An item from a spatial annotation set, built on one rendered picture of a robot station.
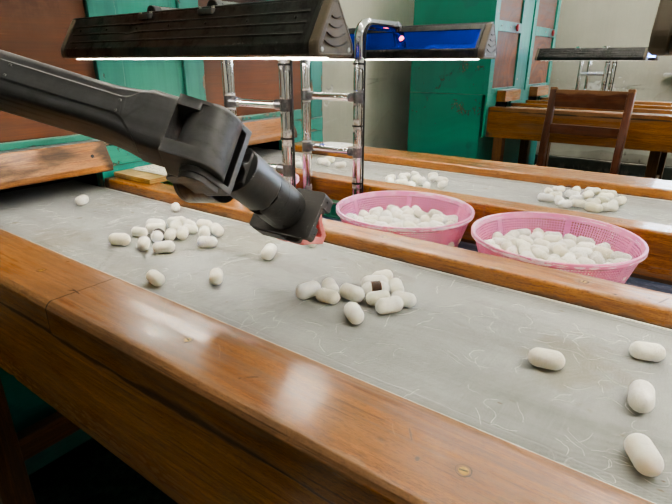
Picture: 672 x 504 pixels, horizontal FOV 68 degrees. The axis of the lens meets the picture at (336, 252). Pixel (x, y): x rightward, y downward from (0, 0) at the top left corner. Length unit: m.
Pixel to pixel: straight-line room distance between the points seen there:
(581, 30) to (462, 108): 2.43
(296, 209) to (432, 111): 2.96
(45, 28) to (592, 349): 1.20
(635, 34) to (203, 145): 5.23
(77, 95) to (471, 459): 0.48
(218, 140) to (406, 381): 0.30
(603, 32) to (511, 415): 5.26
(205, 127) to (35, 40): 0.83
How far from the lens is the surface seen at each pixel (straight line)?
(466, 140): 3.46
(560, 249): 0.91
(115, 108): 0.55
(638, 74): 5.57
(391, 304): 0.62
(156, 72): 1.46
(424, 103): 3.57
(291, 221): 0.63
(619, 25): 5.61
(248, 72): 1.68
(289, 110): 0.95
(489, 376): 0.54
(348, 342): 0.57
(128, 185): 1.29
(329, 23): 0.68
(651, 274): 1.03
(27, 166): 1.24
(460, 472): 0.39
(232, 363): 0.50
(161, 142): 0.52
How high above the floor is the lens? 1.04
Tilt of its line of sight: 21 degrees down
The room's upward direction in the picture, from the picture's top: straight up
